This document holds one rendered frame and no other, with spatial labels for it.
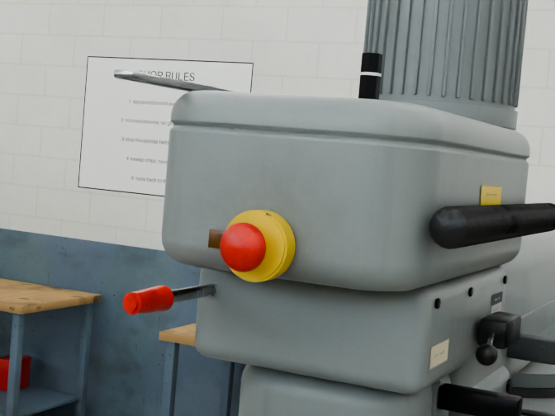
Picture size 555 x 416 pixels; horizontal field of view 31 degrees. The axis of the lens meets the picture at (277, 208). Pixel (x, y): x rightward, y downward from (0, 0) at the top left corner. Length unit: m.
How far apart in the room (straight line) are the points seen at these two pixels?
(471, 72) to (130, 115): 5.14
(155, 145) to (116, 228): 0.59
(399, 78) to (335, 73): 4.42
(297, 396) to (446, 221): 0.27
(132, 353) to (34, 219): 1.14
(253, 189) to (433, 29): 0.42
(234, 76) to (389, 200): 5.10
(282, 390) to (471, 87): 0.43
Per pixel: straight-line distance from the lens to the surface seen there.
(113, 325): 6.34
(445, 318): 0.95
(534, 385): 1.46
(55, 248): 6.56
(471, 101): 1.19
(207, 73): 5.98
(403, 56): 1.19
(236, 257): 0.79
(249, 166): 0.84
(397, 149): 0.80
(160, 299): 0.87
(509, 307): 1.28
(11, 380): 5.84
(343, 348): 0.92
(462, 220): 0.81
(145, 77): 0.85
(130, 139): 6.23
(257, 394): 1.01
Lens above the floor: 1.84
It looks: 3 degrees down
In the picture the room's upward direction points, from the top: 5 degrees clockwise
